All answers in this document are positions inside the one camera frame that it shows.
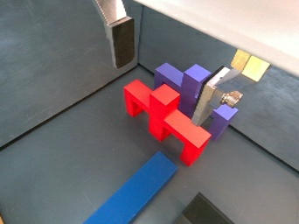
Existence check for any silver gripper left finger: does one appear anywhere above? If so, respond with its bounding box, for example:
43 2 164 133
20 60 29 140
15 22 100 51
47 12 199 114
92 0 135 68

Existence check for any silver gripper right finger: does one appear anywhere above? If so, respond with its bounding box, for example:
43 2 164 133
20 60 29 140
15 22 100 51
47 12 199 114
191 66 255 126

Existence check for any blue rectangular block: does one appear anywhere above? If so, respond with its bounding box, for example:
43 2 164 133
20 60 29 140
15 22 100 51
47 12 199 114
83 151 178 224

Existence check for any yellow slotted board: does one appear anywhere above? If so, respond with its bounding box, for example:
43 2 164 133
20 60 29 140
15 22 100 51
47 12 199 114
231 49 270 81

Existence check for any purple cross-shaped block structure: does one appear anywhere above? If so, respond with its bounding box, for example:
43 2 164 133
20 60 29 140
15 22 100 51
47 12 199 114
154 63 239 141

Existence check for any red cross-shaped block structure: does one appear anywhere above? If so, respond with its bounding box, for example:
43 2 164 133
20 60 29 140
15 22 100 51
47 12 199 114
124 80 211 166

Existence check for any black angled bracket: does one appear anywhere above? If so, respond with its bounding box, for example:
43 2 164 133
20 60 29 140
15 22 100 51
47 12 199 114
174 192 235 224

